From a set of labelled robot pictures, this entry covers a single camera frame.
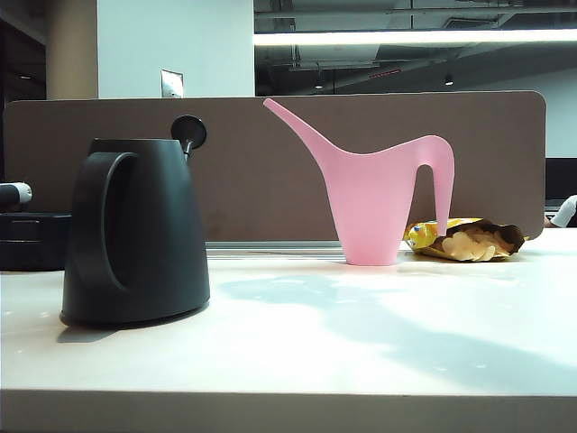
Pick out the beige round pillar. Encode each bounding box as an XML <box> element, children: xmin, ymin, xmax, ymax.
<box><xmin>44</xmin><ymin>0</ymin><xmax>99</xmax><ymax>100</ymax></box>

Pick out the yellow chips bag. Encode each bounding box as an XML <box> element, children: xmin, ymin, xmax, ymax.
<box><xmin>403</xmin><ymin>216</ymin><xmax>529</xmax><ymax>263</ymax></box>

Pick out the person in white shirt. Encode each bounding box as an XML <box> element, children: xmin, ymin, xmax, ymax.
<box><xmin>544</xmin><ymin>194</ymin><xmax>577</xmax><ymax>229</ymax></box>

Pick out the long ceiling light strip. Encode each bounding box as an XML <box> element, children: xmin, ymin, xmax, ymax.
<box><xmin>252</xmin><ymin>29</ymin><xmax>577</xmax><ymax>46</ymax></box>

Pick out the brown desk partition board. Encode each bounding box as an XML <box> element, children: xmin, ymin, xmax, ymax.
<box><xmin>2</xmin><ymin>89</ymin><xmax>547</xmax><ymax>243</ymax></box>

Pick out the silver wall switch plate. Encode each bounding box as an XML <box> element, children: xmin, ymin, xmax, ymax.
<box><xmin>160</xmin><ymin>69</ymin><xmax>184</xmax><ymax>98</ymax></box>

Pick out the pink plastic watering can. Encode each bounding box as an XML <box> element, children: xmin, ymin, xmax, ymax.
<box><xmin>262</xmin><ymin>97</ymin><xmax>455</xmax><ymax>266</ymax></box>

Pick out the black white cylindrical tool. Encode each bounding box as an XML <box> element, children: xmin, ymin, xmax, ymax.
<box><xmin>0</xmin><ymin>181</ymin><xmax>33</xmax><ymax>211</ymax></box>

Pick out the black plastic case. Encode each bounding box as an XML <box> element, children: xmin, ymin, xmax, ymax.
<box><xmin>0</xmin><ymin>210</ymin><xmax>73</xmax><ymax>272</ymax></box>

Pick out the black plastic watering can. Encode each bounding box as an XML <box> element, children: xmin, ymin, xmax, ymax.
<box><xmin>60</xmin><ymin>115</ymin><xmax>212</xmax><ymax>327</ymax></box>

